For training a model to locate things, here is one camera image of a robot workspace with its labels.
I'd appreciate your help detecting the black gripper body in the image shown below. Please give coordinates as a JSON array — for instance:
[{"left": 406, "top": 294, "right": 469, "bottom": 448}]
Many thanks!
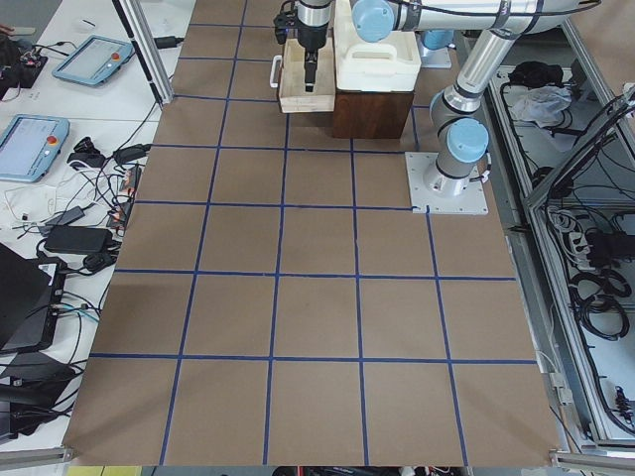
[{"left": 273, "top": 0, "right": 328, "bottom": 53}]

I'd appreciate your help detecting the light wooden drawer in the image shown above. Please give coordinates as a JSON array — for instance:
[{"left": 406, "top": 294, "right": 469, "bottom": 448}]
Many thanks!
[{"left": 270, "top": 39, "right": 337, "bottom": 114}]

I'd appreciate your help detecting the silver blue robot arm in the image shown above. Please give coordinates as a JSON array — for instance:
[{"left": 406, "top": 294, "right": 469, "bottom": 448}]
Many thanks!
[{"left": 351, "top": 0, "right": 578, "bottom": 197}]

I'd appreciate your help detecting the dark wooden cabinet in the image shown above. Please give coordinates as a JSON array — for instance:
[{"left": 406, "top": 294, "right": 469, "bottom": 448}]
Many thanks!
[{"left": 332, "top": 89, "right": 415, "bottom": 139}]

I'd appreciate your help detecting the white plastic storage tray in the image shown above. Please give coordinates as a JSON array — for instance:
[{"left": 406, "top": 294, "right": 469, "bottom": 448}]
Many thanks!
[{"left": 333, "top": 1, "right": 421, "bottom": 92}]

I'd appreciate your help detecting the blue teach pendant far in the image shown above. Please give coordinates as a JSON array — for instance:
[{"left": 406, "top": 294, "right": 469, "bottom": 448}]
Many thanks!
[{"left": 53, "top": 35, "right": 134, "bottom": 87}]

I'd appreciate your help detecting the blue teach pendant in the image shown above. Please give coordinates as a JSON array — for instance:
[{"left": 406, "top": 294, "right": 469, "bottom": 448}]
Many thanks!
[
  {"left": 53, "top": 35, "right": 134, "bottom": 87},
  {"left": 1, "top": 114, "right": 70, "bottom": 182}
]

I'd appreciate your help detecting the crumpled white cloth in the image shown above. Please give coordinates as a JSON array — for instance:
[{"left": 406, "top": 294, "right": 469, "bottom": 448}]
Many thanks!
[{"left": 510, "top": 86, "right": 572, "bottom": 127}]

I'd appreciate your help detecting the brown paper table cover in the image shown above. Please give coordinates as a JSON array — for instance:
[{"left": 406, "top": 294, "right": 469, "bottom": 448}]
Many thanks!
[{"left": 64, "top": 1, "right": 560, "bottom": 467}]

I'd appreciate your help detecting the blue teach pendant near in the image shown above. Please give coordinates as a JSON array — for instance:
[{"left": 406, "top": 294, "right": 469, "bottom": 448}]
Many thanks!
[{"left": 1, "top": 114, "right": 70, "bottom": 182}]

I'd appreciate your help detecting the black power adapter brick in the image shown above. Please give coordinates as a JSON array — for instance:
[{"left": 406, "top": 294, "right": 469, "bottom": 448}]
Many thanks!
[{"left": 44, "top": 226, "right": 113, "bottom": 255}]

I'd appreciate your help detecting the black laptop computer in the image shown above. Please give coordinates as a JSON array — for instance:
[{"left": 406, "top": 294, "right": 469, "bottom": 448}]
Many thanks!
[{"left": 1, "top": 245, "right": 67, "bottom": 354}]

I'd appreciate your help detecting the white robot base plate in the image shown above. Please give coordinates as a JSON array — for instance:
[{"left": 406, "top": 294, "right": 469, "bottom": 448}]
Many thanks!
[{"left": 405, "top": 152, "right": 489, "bottom": 215}]

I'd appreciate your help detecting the aluminium frame post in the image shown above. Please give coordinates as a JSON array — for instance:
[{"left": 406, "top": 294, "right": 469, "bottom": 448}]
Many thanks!
[{"left": 112, "top": 0, "right": 174, "bottom": 107}]

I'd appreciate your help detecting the coiled black cable bundle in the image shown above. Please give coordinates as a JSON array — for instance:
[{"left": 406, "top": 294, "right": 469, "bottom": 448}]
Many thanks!
[{"left": 570, "top": 270, "right": 632, "bottom": 342}]

